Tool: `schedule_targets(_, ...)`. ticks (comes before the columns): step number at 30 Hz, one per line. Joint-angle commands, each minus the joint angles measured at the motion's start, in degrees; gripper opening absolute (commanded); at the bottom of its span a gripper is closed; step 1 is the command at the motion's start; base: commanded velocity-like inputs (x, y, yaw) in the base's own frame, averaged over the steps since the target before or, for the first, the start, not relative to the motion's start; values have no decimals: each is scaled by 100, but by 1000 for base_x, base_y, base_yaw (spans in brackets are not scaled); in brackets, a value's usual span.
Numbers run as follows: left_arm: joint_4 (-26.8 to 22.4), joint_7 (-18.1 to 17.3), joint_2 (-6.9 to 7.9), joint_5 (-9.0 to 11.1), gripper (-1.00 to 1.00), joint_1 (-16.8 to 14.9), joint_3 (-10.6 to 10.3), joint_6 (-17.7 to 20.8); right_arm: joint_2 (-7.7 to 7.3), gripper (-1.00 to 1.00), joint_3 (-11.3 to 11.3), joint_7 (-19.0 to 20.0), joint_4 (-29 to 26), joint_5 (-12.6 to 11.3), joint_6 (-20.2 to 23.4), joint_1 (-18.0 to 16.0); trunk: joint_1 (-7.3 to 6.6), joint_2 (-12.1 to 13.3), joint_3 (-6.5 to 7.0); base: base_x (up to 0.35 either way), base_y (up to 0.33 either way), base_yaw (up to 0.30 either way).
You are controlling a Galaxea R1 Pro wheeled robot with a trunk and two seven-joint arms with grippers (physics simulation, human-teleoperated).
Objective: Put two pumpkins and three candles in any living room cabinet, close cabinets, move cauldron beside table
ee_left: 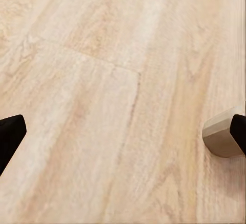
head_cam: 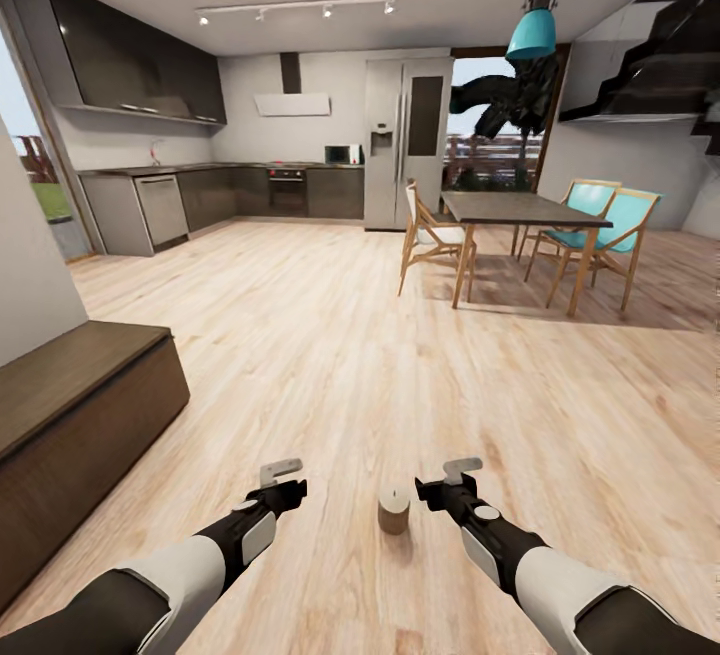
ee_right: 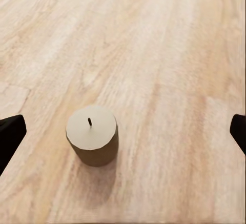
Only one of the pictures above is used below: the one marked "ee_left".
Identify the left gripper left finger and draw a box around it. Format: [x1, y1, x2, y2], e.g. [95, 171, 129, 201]
[0, 114, 27, 176]

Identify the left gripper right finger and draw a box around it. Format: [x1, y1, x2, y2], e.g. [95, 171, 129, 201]
[230, 114, 246, 156]

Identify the pillar candle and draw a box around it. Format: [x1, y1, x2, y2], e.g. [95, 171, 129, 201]
[202, 103, 246, 158]

